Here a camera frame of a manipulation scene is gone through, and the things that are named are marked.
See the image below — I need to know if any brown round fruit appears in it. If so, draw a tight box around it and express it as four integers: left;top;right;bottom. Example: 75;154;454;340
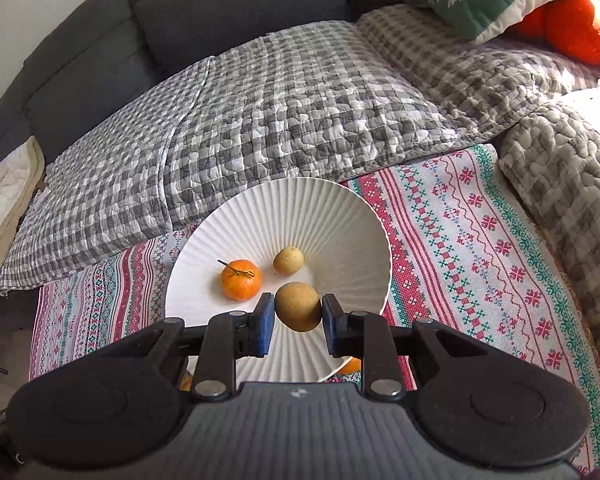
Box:
275;282;322;332

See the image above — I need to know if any mandarin with stem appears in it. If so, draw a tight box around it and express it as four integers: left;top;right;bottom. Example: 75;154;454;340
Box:
220;259;262;301

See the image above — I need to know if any small brown longan fruit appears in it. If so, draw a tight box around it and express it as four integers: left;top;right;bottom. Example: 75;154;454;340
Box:
273;246;304;275

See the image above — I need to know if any orange mandarin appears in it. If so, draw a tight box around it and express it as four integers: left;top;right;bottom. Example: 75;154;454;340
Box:
338;358;362;375

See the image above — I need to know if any large yellow grapefruit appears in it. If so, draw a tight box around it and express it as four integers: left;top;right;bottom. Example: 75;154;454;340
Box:
178;372;193;391

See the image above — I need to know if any white ribbed plate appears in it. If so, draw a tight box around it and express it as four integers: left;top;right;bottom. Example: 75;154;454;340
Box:
164;175;394;385

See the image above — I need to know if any patterned red green tablecloth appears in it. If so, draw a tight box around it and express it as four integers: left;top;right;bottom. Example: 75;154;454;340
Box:
29;145;600;470

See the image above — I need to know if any grey checkered quilt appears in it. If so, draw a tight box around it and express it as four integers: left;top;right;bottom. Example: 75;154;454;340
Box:
0;3;600;411

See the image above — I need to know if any white blanket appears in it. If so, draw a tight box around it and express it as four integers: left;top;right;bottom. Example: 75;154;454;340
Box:
0;136;45;269

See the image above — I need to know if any dark grey sofa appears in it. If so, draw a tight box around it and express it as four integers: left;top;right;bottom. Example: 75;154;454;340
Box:
0;0;401;161

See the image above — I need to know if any orange fuzzy pumpkin cushion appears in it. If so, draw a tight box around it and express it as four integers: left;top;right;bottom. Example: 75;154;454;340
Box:
505;0;600;66

